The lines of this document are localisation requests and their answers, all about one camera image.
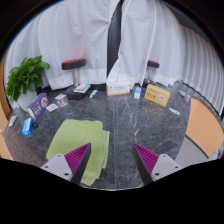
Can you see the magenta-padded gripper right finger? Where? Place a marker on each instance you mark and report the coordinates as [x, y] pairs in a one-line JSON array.
[[146, 160]]

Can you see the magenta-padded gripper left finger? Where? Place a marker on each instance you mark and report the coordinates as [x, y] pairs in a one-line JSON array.
[[76, 159]]

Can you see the light green towel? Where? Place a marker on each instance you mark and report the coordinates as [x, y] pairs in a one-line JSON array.
[[78, 135]]

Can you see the small black round object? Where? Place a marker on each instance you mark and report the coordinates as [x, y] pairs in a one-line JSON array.
[[35, 125]]

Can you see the white pen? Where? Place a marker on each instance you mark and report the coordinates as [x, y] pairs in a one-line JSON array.
[[174, 111]]

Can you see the white card packet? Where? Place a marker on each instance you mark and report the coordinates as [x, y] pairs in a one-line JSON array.
[[52, 107]]

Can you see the brown printed card packet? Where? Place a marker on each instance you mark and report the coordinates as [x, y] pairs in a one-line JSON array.
[[62, 102]]

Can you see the blue and white box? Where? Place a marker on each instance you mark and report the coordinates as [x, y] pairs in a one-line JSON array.
[[27, 126]]

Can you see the small white card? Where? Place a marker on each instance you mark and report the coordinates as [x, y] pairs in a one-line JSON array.
[[60, 97]]

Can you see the purple cardboard box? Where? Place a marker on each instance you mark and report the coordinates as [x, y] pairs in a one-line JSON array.
[[38, 106]]

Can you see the yellow box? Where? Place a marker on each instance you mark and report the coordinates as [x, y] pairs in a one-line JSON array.
[[157, 95]]

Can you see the white tube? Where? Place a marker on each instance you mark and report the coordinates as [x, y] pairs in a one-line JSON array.
[[93, 94]]

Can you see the small white blue box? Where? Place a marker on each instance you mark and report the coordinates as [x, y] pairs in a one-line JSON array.
[[137, 93]]

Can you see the white book stack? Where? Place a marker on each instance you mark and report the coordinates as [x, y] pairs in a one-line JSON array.
[[82, 88]]

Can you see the small purple packet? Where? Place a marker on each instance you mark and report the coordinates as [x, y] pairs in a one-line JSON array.
[[185, 96]]

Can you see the white plastic packet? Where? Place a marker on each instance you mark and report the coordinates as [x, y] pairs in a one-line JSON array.
[[12, 120]]

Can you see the white and orange box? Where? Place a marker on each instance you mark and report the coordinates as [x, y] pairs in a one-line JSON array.
[[118, 89]]

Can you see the large black bar stool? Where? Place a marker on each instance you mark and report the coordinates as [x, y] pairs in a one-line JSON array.
[[74, 63]]

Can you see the small black bar stool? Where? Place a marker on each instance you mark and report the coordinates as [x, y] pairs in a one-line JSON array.
[[153, 64]]

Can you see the green plant in white pot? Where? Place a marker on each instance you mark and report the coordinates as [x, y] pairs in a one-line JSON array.
[[26, 76]]

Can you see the white curtain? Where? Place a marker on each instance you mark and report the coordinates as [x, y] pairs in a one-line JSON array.
[[180, 50], [66, 30]]

